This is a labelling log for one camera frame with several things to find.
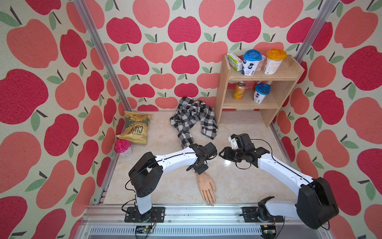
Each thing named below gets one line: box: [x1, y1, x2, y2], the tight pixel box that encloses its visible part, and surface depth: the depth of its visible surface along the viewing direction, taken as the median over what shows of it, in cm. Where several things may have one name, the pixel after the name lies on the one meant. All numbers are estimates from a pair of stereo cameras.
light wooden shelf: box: [214, 54, 305, 127], surface depth 87 cm
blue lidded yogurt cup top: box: [241, 49, 263, 77], surface depth 77 cm
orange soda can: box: [233, 81, 246, 101], surface depth 95 cm
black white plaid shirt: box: [170, 96, 219, 149], surface depth 113 cm
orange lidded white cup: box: [263, 48, 287, 75], surface depth 77 cm
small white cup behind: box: [255, 54, 267, 71], surface depth 83 cm
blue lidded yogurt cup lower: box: [253, 83, 272, 105], surface depth 94 cm
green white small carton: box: [226, 52, 244, 72], surface depth 85 cm
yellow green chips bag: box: [115, 110, 153, 145], surface depth 104 cm
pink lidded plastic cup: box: [113, 138, 133, 158], surface depth 90 cm
